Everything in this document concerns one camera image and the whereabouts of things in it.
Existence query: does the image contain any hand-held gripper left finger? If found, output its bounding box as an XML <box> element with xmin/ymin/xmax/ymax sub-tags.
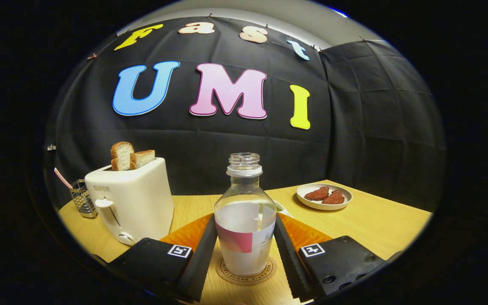
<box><xmin>108</xmin><ymin>213</ymin><xmax>219</xmax><ymax>302</ymax></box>

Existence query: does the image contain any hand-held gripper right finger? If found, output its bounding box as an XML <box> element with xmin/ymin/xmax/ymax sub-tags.
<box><xmin>273</xmin><ymin>213</ymin><xmax>391</xmax><ymax>302</ymax></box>

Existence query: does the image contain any round cork coaster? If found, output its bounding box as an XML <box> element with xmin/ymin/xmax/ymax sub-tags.
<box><xmin>216</xmin><ymin>254</ymin><xmax>277</xmax><ymax>286</ymax></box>

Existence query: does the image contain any clear glass juice bottle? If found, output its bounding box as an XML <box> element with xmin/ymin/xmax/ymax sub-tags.
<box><xmin>213</xmin><ymin>152</ymin><xmax>277</xmax><ymax>277</ymax></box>

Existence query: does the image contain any white round plate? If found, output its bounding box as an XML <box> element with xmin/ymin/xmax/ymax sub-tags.
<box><xmin>297</xmin><ymin>183</ymin><xmax>353</xmax><ymax>211</ymax></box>

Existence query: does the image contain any reddish brown meat piece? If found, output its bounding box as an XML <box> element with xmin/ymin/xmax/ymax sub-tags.
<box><xmin>322</xmin><ymin>190</ymin><xmax>345</xmax><ymax>205</ymax></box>
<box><xmin>304</xmin><ymin>186</ymin><xmax>330</xmax><ymax>201</ymax></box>

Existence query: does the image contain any white toaster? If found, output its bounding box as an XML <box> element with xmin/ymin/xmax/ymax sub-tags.
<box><xmin>84</xmin><ymin>157</ymin><xmax>175</xmax><ymax>246</ymax></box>

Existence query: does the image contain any wooden table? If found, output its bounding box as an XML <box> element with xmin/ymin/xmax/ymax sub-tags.
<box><xmin>58</xmin><ymin>180</ymin><xmax>433</xmax><ymax>305</ymax></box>

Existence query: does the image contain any toast bread slice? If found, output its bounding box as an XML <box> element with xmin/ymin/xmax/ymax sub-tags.
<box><xmin>130</xmin><ymin>150</ymin><xmax>156</xmax><ymax>170</ymax></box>
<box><xmin>111</xmin><ymin>141</ymin><xmax>135</xmax><ymax>171</ymax></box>

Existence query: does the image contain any metal mesh holder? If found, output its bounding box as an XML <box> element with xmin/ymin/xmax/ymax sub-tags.
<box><xmin>70</xmin><ymin>179</ymin><xmax>98</xmax><ymax>219</ymax></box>

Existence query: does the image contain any black backdrop cloth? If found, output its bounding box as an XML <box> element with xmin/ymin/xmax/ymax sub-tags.
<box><xmin>45</xmin><ymin>16</ymin><xmax>446</xmax><ymax>212</ymax></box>

